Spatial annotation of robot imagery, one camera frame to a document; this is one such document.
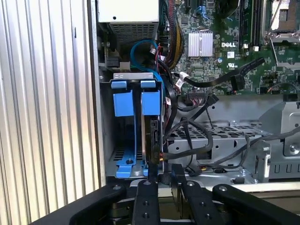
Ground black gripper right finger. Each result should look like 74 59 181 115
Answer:
172 164 300 225

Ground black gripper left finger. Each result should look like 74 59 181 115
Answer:
30 164 161 225

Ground black disk power wire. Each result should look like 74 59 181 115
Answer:
150 118 214 165

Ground hard disk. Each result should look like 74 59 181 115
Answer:
140 79 164 177

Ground metal disk bay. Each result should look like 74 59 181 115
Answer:
99 72 165 180

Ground empty blue disk carrier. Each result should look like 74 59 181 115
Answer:
111 80 138 179

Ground black RAM slot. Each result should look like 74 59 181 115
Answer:
239 0 249 47
256 0 262 47
251 0 257 47

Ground silver perforated drive cage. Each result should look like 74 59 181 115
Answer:
165 96 300 184

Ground silver PC case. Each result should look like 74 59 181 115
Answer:
88 0 300 195

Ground green Dell motherboard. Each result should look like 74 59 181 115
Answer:
159 0 300 96

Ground metal socket cover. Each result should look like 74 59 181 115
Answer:
269 31 300 69

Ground silver finned chipset heatsink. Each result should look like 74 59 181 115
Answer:
187 31 214 58

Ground CPU socket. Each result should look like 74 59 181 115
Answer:
269 0 300 33

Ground silver power supply unit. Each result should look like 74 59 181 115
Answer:
97 0 160 49

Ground thin metal locking lever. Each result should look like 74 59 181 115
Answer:
271 0 282 27

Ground long grey wire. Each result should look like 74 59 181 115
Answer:
199 130 300 170

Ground black angled plug wire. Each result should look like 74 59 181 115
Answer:
187 94 220 123

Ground thick black wire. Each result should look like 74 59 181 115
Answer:
161 61 181 143

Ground flat black ribbon wire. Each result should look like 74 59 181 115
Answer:
185 57 266 91

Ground blue disk data wire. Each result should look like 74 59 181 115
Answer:
129 39 166 100

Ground yellow and black wire bundle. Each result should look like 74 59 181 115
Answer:
163 0 184 70

